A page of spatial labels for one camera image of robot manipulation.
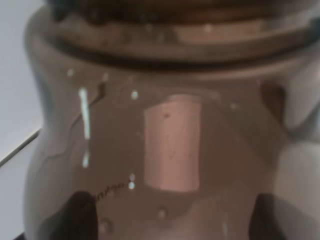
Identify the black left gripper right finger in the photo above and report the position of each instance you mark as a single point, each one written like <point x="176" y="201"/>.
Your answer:
<point x="274" y="218"/>

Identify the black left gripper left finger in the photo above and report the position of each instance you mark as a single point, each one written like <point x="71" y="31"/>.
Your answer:
<point x="76" y="220"/>

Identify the smoky transparent water bottle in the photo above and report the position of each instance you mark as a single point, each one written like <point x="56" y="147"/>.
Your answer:
<point x="175" y="114"/>

